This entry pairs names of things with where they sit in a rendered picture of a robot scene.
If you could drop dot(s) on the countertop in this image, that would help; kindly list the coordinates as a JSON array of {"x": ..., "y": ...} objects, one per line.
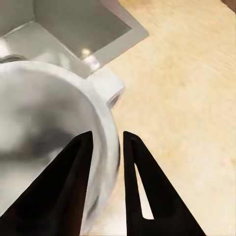
[{"x": 180, "y": 99}]

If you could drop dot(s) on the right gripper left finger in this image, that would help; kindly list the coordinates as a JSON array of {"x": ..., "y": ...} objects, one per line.
[{"x": 53, "y": 205}]

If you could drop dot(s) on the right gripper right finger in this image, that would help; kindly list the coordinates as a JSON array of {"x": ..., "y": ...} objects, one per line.
[{"x": 171, "y": 215}]

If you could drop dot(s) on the coffee cup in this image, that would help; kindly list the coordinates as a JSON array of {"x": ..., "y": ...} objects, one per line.
[{"x": 42, "y": 108}]

